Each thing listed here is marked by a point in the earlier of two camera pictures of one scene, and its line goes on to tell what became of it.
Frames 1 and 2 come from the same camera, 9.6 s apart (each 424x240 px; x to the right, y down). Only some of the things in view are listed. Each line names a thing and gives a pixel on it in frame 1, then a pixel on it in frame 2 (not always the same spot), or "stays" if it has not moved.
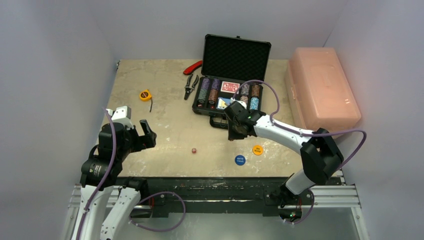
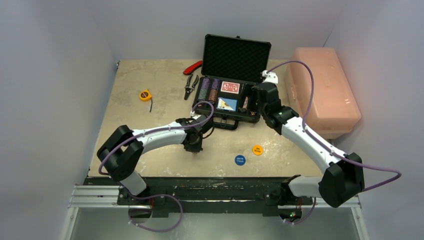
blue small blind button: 240,160 stays
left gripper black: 142,142 to 195,148
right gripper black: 234,125 to 257,88
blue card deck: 222,103 stays
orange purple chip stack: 213,94 stays
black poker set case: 233,68 stays
